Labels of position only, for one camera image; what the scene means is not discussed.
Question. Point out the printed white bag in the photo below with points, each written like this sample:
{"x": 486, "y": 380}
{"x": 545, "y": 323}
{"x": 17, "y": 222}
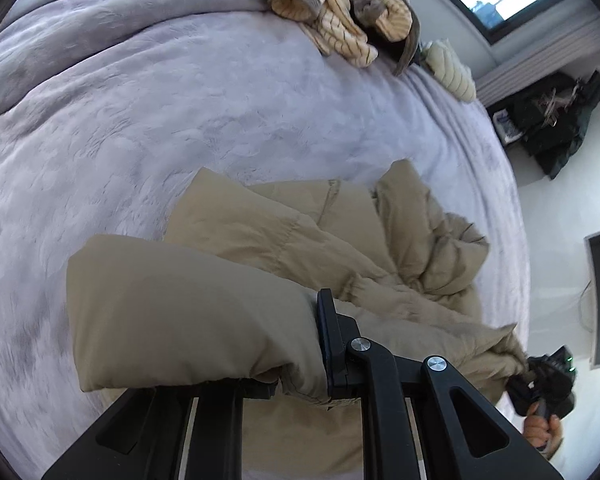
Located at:
{"x": 506, "y": 126}

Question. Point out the hanging dark coats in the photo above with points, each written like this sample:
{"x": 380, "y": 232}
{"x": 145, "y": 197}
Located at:
{"x": 555, "y": 130}

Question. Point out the person's right hand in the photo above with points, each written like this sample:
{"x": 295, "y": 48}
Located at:
{"x": 537, "y": 432}

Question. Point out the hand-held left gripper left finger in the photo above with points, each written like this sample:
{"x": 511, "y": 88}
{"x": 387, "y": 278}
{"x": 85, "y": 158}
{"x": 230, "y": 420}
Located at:
{"x": 220, "y": 435}

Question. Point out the pile of striped clothes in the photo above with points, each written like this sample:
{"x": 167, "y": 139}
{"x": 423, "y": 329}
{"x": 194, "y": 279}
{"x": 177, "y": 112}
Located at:
{"x": 340, "y": 25}

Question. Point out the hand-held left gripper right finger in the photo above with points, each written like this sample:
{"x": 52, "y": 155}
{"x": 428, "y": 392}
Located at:
{"x": 337, "y": 350}

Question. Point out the cream quilted garment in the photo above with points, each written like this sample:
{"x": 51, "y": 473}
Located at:
{"x": 450, "y": 70}

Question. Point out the purple bed blanket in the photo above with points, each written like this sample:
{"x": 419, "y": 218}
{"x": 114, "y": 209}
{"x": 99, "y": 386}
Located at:
{"x": 130, "y": 135}

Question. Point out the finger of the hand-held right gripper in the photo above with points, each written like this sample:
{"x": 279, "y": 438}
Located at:
{"x": 522, "y": 395}

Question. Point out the beige puffer jacket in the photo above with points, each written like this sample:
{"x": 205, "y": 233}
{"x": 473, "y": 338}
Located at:
{"x": 205, "y": 300}

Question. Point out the grey curtain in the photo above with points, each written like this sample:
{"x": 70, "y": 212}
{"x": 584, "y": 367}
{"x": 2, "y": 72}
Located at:
{"x": 530, "y": 65}

